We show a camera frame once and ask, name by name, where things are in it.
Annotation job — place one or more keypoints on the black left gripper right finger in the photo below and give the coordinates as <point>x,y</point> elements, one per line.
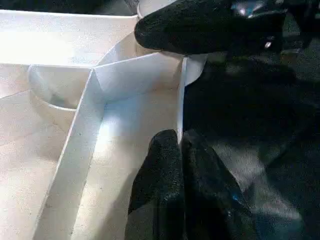
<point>212,195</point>

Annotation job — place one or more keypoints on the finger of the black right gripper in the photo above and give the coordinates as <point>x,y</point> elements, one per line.
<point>200,30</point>

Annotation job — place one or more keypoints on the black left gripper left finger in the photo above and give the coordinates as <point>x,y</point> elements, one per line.
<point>160,187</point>

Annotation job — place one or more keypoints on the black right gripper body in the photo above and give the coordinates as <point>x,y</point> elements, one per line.
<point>300,20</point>

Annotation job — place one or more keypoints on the white plastic table leg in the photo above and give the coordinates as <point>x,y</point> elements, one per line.
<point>145,6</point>

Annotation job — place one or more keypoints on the white plastic table top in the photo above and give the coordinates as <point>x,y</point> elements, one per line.
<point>50,37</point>

